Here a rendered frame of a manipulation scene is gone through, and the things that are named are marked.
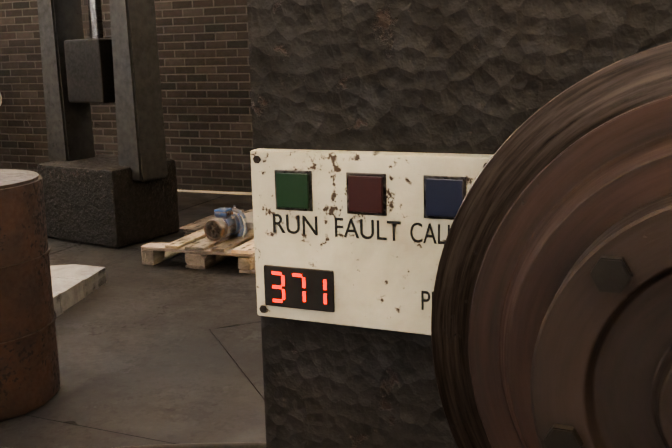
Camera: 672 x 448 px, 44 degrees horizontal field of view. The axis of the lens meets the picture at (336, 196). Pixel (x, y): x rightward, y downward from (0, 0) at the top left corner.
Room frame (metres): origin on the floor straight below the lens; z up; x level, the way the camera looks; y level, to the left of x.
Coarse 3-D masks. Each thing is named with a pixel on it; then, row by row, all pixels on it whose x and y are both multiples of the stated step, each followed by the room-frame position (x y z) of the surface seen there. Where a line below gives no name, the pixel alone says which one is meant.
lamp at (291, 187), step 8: (280, 176) 0.84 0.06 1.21; (288, 176) 0.84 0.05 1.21; (296, 176) 0.84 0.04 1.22; (304, 176) 0.83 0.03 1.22; (280, 184) 0.84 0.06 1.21; (288, 184) 0.84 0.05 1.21; (296, 184) 0.84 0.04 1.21; (304, 184) 0.83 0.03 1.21; (280, 192) 0.84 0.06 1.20; (288, 192) 0.84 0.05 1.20; (296, 192) 0.84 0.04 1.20; (304, 192) 0.83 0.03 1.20; (280, 200) 0.84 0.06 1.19; (288, 200) 0.84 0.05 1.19; (296, 200) 0.84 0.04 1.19; (304, 200) 0.83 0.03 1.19; (304, 208) 0.83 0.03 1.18
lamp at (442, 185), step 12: (432, 180) 0.78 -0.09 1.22; (444, 180) 0.78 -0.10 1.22; (456, 180) 0.77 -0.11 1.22; (432, 192) 0.78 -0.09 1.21; (444, 192) 0.78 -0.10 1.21; (456, 192) 0.77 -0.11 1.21; (432, 204) 0.78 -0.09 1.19; (444, 204) 0.78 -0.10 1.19; (456, 204) 0.77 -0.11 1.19; (444, 216) 0.78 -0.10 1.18
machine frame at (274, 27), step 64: (256, 0) 0.88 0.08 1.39; (320, 0) 0.85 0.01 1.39; (384, 0) 0.82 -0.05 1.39; (448, 0) 0.80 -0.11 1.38; (512, 0) 0.78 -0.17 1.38; (576, 0) 0.75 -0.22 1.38; (640, 0) 0.73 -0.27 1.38; (256, 64) 0.88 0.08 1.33; (320, 64) 0.85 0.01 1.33; (384, 64) 0.83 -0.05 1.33; (448, 64) 0.80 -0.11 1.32; (512, 64) 0.78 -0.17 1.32; (576, 64) 0.75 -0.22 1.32; (256, 128) 0.88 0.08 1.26; (320, 128) 0.85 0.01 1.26; (384, 128) 0.83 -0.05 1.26; (448, 128) 0.80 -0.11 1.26; (512, 128) 0.78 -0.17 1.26; (320, 384) 0.86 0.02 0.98; (384, 384) 0.83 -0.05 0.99
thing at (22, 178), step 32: (0, 192) 2.96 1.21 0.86; (32, 192) 3.09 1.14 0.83; (0, 224) 2.95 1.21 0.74; (32, 224) 3.07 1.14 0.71; (0, 256) 2.94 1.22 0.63; (32, 256) 3.06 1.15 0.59; (0, 288) 2.93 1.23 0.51; (32, 288) 3.04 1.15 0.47; (0, 320) 2.92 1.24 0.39; (32, 320) 3.03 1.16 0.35; (0, 352) 2.92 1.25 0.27; (32, 352) 3.01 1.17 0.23; (0, 384) 2.91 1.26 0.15; (32, 384) 3.00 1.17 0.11; (0, 416) 2.90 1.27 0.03
